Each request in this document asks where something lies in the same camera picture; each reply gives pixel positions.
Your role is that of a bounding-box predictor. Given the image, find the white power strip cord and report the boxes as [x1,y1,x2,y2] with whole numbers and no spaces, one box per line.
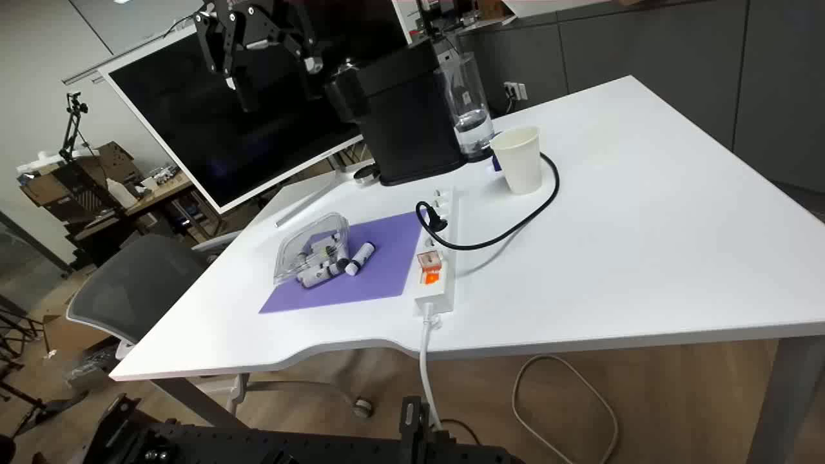
[414,313,445,430]

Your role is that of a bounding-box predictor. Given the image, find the black plug and cable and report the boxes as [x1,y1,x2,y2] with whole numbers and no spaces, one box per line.
[411,151,564,256]

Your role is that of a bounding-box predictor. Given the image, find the wooden shelf with clutter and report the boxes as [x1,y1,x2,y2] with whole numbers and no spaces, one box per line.
[17,142,219,267]

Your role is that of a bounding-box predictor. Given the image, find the white power strip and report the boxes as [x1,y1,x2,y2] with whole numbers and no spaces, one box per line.
[408,187,457,321]

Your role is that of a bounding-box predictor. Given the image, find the clear plastic container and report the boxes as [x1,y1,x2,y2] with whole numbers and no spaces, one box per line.
[274,215,351,289]

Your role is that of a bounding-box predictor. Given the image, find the black coffee machine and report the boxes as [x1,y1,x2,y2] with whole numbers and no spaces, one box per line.
[324,41,463,187]

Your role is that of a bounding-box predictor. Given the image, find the white framed monitor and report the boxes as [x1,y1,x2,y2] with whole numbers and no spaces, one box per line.
[102,0,408,213]

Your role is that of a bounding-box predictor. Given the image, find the purple mat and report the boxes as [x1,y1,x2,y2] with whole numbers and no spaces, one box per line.
[259,215,420,316]

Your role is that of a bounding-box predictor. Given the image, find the grey office chair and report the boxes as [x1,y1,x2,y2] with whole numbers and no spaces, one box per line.
[66,234,208,344]

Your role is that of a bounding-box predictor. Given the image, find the white paper cup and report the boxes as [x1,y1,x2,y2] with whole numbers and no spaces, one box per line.
[489,126,542,193]

